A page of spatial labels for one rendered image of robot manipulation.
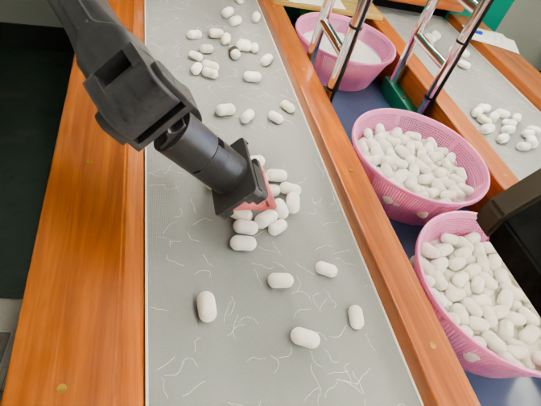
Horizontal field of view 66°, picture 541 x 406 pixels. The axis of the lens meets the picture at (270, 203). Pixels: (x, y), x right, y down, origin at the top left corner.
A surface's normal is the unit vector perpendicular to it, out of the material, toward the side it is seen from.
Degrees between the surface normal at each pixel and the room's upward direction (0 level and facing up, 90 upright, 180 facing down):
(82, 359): 0
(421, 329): 0
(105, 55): 47
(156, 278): 0
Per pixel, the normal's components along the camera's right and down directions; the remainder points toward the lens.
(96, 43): -0.26, -0.08
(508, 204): -0.69, -0.37
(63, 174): 0.22, -0.67
